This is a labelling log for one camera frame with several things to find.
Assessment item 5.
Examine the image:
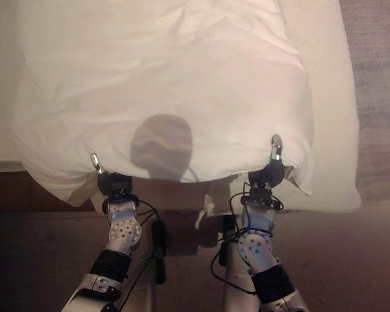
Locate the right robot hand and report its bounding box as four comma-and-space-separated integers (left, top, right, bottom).
248, 134, 295, 190

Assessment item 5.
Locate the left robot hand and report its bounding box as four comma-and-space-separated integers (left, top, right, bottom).
90, 153, 133, 197

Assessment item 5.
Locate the white duvet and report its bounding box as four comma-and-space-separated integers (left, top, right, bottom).
10, 0, 315, 209

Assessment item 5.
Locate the white bed mattress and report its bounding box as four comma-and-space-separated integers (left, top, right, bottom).
0, 0, 362, 214

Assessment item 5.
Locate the brown wooden bed base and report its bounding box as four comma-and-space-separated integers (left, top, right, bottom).
0, 161, 100, 214

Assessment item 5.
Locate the white fabric tag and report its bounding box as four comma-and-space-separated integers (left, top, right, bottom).
194, 194, 216, 229

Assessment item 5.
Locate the right silver robot leg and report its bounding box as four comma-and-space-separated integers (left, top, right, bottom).
218, 224, 258, 312

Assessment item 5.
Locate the silver robot leg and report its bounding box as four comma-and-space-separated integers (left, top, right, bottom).
116, 250, 170, 312
218, 224, 258, 312

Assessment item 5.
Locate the left silver robot leg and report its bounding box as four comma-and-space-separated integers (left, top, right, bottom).
116, 250, 170, 312

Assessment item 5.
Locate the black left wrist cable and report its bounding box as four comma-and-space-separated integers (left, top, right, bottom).
129, 197, 167, 261

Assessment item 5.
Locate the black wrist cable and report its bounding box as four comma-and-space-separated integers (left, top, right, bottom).
209, 181, 285, 295
129, 197, 167, 261

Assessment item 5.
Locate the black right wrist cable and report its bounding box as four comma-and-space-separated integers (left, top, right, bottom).
209, 181, 285, 295

